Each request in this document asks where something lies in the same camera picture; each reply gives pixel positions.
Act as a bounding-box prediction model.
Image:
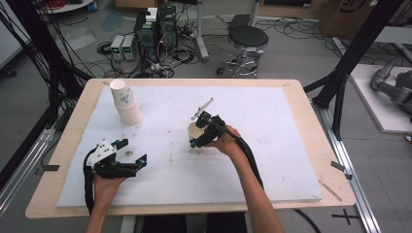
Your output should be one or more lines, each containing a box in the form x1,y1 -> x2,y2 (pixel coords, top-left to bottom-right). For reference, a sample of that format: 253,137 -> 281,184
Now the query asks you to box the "black round stool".
216,25 -> 270,79

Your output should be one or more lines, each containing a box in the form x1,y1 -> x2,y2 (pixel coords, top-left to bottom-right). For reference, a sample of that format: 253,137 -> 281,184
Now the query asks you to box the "thin wooden stick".
318,180 -> 343,203

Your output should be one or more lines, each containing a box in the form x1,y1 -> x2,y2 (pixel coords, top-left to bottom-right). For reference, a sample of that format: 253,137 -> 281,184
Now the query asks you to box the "tangle of floor cables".
96,9 -> 234,80

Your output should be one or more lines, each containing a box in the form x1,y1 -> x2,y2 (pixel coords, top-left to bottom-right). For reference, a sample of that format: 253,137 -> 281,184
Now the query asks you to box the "person's right hand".
206,125 -> 244,160

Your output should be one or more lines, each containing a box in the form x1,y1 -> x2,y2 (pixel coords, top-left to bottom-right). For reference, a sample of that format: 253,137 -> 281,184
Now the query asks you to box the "white platform board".
349,62 -> 412,135

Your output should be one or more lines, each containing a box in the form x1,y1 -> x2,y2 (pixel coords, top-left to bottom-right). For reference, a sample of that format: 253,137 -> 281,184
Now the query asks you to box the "cardboard box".
318,0 -> 412,41

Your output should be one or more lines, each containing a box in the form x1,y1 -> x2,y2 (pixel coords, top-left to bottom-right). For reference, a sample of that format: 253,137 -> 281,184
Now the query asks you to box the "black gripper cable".
212,118 -> 324,233
83,147 -> 99,216

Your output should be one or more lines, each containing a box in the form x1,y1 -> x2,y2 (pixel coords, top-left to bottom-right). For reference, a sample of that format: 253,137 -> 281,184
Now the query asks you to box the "person's left leg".
142,213 -> 188,233

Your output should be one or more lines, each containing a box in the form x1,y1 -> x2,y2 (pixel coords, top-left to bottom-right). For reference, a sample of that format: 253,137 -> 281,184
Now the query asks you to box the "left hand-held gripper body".
86,139 -> 139,180

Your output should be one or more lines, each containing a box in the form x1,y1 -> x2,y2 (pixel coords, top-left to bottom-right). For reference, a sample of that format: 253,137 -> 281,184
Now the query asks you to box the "aluminium rail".
310,99 -> 383,233
0,126 -> 56,216

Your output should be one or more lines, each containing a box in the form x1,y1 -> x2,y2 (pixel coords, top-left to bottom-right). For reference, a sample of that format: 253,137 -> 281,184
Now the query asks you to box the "stack of paper cups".
109,79 -> 144,126

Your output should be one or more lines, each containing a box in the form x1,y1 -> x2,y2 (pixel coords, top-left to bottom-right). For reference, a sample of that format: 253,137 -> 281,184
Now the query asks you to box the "grey power supply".
110,34 -> 126,61
121,34 -> 137,62

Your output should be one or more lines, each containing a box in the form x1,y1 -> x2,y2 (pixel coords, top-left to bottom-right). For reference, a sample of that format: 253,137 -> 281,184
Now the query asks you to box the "white round table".
36,0 -> 95,15

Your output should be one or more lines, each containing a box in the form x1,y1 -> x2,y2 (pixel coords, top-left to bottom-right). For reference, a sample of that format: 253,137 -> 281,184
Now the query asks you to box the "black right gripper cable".
212,118 -> 324,233

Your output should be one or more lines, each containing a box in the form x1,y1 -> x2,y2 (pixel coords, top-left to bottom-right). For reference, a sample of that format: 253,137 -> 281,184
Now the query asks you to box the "person's right leg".
205,212 -> 249,233

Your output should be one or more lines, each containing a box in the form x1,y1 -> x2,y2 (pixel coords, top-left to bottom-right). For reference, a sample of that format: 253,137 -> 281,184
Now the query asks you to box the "small black computer tower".
157,5 -> 179,50

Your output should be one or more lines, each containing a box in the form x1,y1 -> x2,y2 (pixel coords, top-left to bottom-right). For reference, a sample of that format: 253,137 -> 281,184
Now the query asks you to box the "white foam mat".
57,85 -> 324,208

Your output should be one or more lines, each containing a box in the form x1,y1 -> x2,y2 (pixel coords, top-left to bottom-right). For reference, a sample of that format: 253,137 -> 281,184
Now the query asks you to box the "white table leg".
120,215 -> 138,233

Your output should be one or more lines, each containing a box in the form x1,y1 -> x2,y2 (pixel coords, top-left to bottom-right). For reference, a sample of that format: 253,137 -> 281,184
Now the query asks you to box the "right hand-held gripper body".
190,97 -> 226,148

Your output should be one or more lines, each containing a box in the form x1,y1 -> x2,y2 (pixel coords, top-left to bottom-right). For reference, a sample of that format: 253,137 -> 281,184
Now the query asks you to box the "grey stand post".
193,0 -> 210,63

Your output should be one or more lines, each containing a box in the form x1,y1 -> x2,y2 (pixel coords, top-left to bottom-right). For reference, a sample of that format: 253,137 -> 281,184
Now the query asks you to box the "black frame post with cables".
0,0 -> 93,130

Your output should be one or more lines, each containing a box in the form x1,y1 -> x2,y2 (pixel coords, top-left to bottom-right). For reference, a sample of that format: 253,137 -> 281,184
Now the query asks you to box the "black flat case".
227,14 -> 253,31

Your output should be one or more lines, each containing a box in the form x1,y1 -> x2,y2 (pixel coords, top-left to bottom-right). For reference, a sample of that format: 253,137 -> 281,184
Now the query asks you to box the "person's left hand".
92,174 -> 128,205

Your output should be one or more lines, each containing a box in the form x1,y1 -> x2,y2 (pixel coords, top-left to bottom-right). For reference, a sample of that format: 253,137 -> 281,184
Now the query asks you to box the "large black computer tower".
133,11 -> 160,63

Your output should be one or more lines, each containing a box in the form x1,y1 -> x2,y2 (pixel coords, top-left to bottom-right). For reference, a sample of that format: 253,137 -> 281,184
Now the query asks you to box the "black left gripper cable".
83,147 -> 99,216

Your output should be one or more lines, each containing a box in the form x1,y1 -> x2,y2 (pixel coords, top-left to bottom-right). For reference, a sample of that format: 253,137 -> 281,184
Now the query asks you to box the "black tape cross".
331,208 -> 361,226

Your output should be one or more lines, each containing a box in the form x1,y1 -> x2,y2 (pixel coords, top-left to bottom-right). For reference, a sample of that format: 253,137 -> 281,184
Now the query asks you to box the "person's leg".
142,213 -> 188,233
205,212 -> 249,233

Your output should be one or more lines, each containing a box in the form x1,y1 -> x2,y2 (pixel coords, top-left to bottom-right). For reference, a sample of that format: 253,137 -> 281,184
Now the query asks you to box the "white box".
145,7 -> 159,23

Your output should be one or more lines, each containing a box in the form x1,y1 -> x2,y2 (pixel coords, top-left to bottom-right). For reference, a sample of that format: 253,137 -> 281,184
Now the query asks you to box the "white paper cup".
188,121 -> 212,149

